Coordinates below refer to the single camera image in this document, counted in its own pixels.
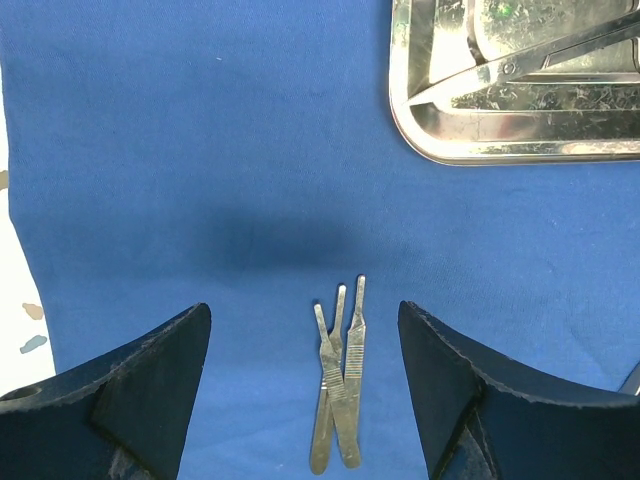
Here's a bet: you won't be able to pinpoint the steel scalpel handle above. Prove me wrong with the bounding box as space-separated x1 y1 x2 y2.
314 303 361 468
310 284 347 475
344 275 366 445

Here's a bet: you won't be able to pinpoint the steel surgical scissors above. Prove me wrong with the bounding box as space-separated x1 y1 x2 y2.
405 10 639 106

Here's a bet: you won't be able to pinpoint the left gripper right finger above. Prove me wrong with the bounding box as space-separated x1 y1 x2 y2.
398 301 639 479

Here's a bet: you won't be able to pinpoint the steel instrument tray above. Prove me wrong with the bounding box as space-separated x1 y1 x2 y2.
389 1 639 165

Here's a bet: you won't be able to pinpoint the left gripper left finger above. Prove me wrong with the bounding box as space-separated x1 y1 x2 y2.
1 303 211 479

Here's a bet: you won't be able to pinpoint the blue surgical cloth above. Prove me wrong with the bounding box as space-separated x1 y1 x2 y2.
1 1 639 479

